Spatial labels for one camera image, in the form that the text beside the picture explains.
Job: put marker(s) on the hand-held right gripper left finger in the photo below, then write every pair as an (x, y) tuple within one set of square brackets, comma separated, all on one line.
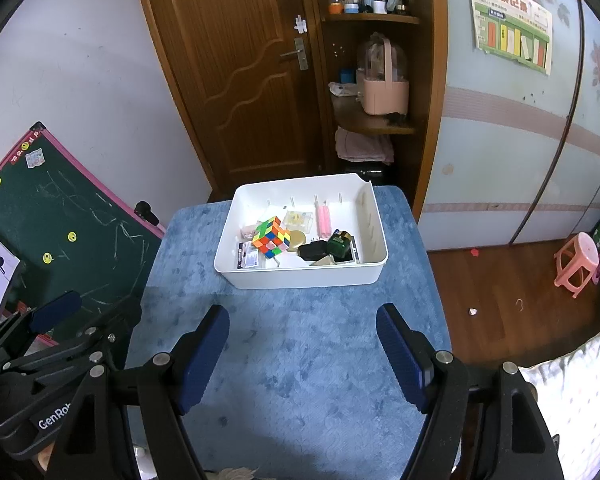
[(205, 360)]

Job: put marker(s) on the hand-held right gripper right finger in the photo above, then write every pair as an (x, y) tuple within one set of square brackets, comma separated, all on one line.
[(400, 360)]

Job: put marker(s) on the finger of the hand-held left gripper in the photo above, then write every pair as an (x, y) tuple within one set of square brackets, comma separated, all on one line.
[(100, 332), (55, 310)]

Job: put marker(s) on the clear labelled plastic box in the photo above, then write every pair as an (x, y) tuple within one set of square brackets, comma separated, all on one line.
[(250, 256)]

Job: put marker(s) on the beige plastic piece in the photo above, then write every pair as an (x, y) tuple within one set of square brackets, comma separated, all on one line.
[(324, 260)]

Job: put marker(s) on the white plastic storage bin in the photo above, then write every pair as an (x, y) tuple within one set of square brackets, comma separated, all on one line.
[(300, 277)]

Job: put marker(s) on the green gold pencil sharpener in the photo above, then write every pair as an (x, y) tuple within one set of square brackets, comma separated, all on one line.
[(340, 245)]

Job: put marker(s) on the pink correction tape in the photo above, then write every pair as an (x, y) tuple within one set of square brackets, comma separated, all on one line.
[(247, 232)]

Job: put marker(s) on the colourful puzzle cube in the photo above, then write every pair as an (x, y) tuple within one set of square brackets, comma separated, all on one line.
[(271, 237)]

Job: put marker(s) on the black small case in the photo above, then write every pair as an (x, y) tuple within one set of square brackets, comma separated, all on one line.
[(312, 250)]

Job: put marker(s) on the gold round compact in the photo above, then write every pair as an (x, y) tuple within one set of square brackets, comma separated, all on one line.
[(298, 239)]

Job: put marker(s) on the clear sticker packet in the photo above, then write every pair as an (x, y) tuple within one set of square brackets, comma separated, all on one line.
[(298, 220)]

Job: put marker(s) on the blue fuzzy mat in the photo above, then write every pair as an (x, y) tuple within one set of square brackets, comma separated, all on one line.
[(300, 340)]

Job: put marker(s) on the cream shaggy rug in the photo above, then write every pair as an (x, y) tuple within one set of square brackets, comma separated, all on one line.
[(237, 474)]

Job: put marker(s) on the black easel knob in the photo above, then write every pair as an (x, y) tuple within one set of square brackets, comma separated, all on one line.
[(146, 212)]

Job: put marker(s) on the white chalkboard sticker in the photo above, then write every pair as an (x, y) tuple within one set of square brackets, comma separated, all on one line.
[(36, 158)]

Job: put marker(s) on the pink plastic stool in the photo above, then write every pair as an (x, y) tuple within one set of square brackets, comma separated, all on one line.
[(577, 260)]

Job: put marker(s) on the folded pink cloth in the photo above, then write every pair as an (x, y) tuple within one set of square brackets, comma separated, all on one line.
[(362, 145)]

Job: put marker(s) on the pale sliding wardrobe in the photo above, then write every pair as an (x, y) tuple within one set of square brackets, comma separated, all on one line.
[(505, 160)]

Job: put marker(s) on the dark fuzzy item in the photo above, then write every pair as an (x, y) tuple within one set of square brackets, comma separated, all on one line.
[(395, 119)]

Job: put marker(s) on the wooden corner shelf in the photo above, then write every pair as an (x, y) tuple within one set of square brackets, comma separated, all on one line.
[(430, 110)]

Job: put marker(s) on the brown wooden door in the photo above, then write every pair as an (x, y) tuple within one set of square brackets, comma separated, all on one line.
[(230, 85)]

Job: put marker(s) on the white crumpled packet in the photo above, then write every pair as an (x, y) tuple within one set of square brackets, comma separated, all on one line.
[(342, 89)]

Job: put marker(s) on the small blue container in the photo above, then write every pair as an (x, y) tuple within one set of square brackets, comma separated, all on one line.
[(347, 76)]

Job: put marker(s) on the white door latch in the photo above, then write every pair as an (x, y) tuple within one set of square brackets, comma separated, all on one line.
[(300, 24)]

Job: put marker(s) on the green chalkboard pink frame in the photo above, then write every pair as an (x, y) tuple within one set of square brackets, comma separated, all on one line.
[(90, 230)]

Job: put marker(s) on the wall poster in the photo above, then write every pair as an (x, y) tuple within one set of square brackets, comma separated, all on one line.
[(510, 20)]

